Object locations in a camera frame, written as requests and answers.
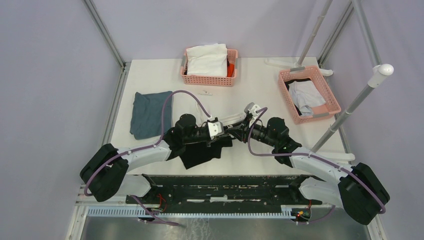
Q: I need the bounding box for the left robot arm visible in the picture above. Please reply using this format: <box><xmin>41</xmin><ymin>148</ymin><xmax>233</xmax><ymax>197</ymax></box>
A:
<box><xmin>79</xmin><ymin>114</ymin><xmax>220</xmax><ymax>202</ymax></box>

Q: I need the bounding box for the metal drying rack stand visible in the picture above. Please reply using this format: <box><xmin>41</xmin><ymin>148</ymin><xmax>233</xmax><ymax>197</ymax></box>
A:
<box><xmin>264</xmin><ymin>0</ymin><xmax>394</xmax><ymax>154</ymax></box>

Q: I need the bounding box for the black underwear beige waistband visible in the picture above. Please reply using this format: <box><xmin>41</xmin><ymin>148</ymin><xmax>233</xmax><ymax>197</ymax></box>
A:
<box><xmin>163</xmin><ymin>127</ymin><xmax>233</xmax><ymax>170</ymax></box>

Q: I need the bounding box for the pink basket with underwear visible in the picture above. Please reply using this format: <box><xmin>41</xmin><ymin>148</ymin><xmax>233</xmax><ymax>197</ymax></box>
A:
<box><xmin>278</xmin><ymin>65</ymin><xmax>341</xmax><ymax>124</ymax></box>

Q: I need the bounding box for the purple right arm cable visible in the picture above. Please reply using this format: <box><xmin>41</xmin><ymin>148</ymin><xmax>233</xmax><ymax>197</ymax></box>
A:
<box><xmin>246</xmin><ymin>106</ymin><xmax>387</xmax><ymax>224</ymax></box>

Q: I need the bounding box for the pink basket with white cloth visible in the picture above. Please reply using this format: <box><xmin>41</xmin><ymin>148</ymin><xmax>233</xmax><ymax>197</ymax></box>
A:
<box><xmin>180</xmin><ymin>49</ymin><xmax>239</xmax><ymax>87</ymax></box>

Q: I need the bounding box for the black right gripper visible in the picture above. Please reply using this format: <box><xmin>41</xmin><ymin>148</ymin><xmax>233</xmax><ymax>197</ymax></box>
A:
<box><xmin>225</xmin><ymin>115</ymin><xmax>277</xmax><ymax>148</ymax></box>

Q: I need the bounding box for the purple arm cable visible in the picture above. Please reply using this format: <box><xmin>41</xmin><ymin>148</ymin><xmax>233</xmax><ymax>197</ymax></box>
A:
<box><xmin>83</xmin><ymin>90</ymin><xmax>215</xmax><ymax>228</ymax></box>
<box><xmin>246</xmin><ymin>106</ymin><xmax>387</xmax><ymax>224</ymax></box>

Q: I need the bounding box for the small white loose clip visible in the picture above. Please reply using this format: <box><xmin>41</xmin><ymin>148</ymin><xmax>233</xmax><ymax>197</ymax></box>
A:
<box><xmin>198</xmin><ymin>91</ymin><xmax>213</xmax><ymax>96</ymax></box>

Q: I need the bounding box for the folded blue-grey cloth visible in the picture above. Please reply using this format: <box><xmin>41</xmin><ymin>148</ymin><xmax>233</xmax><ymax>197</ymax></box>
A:
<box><xmin>129</xmin><ymin>91</ymin><xmax>173</xmax><ymax>140</ymax></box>

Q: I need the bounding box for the white clip hanger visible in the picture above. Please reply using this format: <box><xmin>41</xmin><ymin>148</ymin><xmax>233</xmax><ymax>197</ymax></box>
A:
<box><xmin>193</xmin><ymin>102</ymin><xmax>247</xmax><ymax>126</ymax></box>

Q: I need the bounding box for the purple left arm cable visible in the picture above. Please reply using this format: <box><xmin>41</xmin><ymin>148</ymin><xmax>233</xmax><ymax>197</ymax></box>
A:
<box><xmin>83</xmin><ymin>90</ymin><xmax>215</xmax><ymax>228</ymax></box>

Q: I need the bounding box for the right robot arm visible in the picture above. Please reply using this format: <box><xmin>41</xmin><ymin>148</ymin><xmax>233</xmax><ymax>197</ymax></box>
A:
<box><xmin>223</xmin><ymin>116</ymin><xmax>390</xmax><ymax>225</ymax></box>

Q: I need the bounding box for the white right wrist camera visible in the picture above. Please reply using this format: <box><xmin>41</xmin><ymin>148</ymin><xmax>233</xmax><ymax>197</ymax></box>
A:
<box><xmin>244</xmin><ymin>102</ymin><xmax>262</xmax><ymax>122</ymax></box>

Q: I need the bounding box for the light grey underwear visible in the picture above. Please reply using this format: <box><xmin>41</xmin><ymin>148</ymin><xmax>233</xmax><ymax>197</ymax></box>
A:
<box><xmin>286</xmin><ymin>78</ymin><xmax>326</xmax><ymax>117</ymax></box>

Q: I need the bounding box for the white crumpled cloth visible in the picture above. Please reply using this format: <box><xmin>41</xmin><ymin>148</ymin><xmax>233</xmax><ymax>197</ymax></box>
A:
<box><xmin>186</xmin><ymin>43</ymin><xmax>228</xmax><ymax>77</ymax></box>

